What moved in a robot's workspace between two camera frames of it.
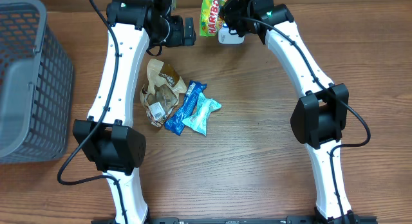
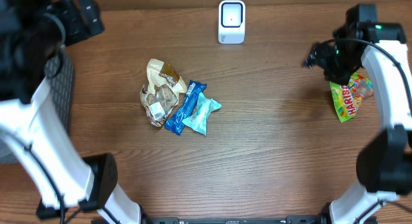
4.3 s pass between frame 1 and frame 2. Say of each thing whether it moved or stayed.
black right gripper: moved
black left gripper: moved
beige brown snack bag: stayed
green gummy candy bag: moved
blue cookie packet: stayed
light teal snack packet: stayed
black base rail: stayed
